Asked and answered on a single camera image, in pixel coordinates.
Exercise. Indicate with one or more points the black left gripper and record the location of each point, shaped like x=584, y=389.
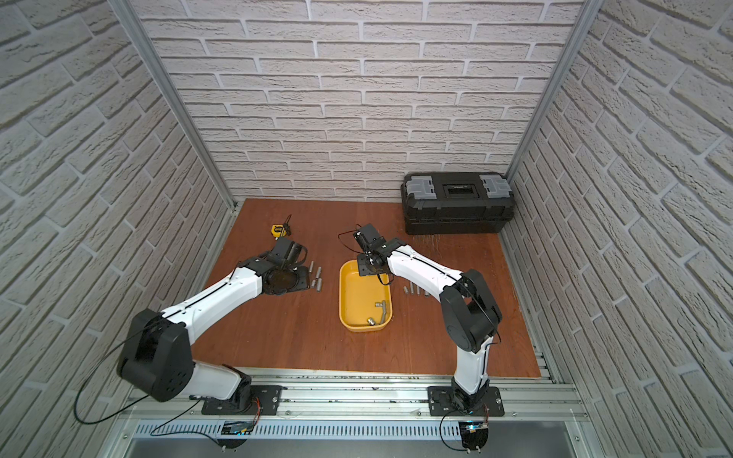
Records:
x=296, y=280

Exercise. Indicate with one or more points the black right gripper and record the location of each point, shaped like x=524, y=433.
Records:
x=362, y=266

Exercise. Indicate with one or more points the yellow plastic storage box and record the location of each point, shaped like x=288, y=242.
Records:
x=358, y=297

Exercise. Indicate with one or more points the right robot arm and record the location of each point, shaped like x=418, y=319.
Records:
x=470, y=313

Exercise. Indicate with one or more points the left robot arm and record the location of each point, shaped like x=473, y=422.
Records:
x=157, y=356

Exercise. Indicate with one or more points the yellow tape measure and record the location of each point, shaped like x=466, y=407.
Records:
x=280, y=230

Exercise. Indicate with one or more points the black plastic toolbox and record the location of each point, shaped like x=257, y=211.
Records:
x=448, y=203

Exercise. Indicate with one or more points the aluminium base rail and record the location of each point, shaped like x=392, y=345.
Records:
x=326, y=405

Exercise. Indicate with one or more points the aluminium frame post left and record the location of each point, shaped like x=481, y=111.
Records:
x=133, y=26

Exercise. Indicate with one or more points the aluminium frame post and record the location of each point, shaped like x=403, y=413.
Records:
x=133, y=26
x=586, y=18

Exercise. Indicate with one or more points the aluminium frame post right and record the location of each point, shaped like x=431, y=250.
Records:
x=586, y=18

